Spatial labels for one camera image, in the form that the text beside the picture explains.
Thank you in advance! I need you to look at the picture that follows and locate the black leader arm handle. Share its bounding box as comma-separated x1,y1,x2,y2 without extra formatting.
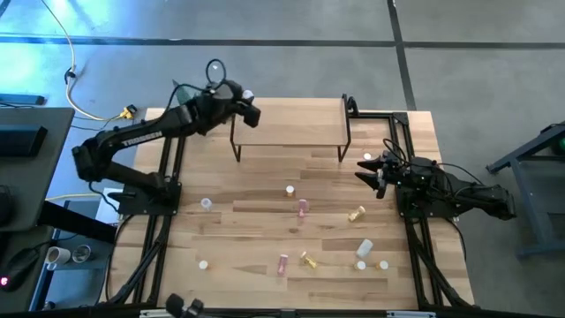
165,292,205,318

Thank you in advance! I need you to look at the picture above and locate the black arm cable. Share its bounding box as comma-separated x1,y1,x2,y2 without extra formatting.
381,138,486,186
205,58,228,86

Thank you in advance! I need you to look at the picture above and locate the snake plant in white pot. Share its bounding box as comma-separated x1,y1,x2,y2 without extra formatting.
170,78,207,106

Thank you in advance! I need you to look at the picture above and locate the black box device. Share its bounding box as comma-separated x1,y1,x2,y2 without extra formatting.
0,125,49,158

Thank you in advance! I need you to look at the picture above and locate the short yellow floor cable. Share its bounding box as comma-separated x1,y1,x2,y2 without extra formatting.
45,193,94,202

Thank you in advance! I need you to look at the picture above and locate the long pale yellow cable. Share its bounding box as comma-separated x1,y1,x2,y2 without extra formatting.
40,0,129,123

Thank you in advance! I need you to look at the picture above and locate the shiny metal can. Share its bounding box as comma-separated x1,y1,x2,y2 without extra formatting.
71,244,93,265

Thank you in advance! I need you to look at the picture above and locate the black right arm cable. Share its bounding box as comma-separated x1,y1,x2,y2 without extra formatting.
381,138,486,186

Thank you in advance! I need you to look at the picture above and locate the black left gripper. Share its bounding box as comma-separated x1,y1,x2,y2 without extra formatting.
215,79,262,130

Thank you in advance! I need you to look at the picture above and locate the black computer mouse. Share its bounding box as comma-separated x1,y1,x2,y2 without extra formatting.
0,248,41,293

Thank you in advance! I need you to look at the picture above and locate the black desk beam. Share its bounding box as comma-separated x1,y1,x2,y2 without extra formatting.
38,201,118,245

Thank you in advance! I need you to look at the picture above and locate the wooden shelf black metal frame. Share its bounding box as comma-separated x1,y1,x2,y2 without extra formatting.
229,93,353,163

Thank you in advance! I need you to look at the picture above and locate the black aluminium table frame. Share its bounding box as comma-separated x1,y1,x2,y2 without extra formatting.
99,93,477,318

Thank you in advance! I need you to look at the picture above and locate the white paper cup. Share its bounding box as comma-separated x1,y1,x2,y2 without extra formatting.
45,246,72,271

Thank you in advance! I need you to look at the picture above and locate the dark blue metal cart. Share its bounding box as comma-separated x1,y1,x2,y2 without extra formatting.
485,119,565,261

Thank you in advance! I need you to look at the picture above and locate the dark grey desk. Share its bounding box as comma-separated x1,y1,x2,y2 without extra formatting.
0,107,76,314

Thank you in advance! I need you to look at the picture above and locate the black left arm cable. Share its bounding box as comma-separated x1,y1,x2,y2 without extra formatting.
205,58,228,86

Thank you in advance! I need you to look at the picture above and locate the black flat bar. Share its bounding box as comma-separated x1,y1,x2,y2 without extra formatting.
0,93,47,107

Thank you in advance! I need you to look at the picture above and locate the white flat box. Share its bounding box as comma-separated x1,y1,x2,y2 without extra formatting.
94,187,125,226

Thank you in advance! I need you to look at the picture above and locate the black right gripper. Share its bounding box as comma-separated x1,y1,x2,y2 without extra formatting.
354,150,401,200

